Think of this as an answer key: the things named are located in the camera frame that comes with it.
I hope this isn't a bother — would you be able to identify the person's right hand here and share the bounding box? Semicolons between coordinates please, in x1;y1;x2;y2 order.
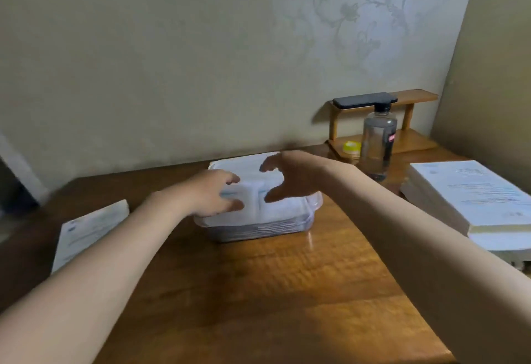
259;150;332;205

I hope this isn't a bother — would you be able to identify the person's left hand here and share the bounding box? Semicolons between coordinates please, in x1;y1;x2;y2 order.
182;168;246;218

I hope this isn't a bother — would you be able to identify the white container lid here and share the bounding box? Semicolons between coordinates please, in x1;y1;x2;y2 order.
208;151;287;184

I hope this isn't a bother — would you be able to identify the clear plastic container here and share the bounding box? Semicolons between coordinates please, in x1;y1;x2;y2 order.
192;185;324;244

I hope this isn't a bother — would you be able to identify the person's right forearm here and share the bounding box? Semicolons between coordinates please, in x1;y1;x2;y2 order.
323;164;531;364

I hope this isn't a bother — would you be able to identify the person's left forearm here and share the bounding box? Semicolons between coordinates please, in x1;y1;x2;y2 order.
0;187;200;364

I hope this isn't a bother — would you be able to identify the clear bottle with black cap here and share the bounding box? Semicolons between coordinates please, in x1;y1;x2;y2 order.
358;103;398;182

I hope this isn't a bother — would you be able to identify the black smartphone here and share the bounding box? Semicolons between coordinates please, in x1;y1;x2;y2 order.
333;92;398;110

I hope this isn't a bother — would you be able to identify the small wooden desk shelf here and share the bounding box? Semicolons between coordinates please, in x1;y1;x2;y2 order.
327;89;439;165

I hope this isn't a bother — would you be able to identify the white bookshelf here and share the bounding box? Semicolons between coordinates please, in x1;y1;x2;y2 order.
0;131;50;211

